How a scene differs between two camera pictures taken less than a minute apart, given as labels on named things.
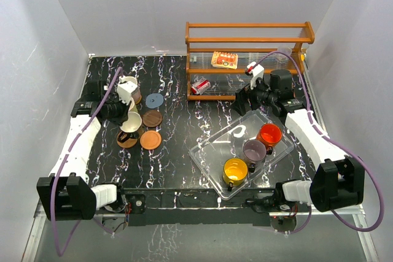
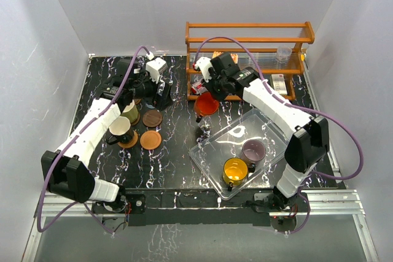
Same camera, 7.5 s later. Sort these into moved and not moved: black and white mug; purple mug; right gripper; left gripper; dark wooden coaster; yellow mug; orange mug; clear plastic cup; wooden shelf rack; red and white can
Moved: left gripper; right gripper; black and white mug; orange mug
Not moved: yellow mug; clear plastic cup; red and white can; dark wooden coaster; purple mug; wooden shelf rack
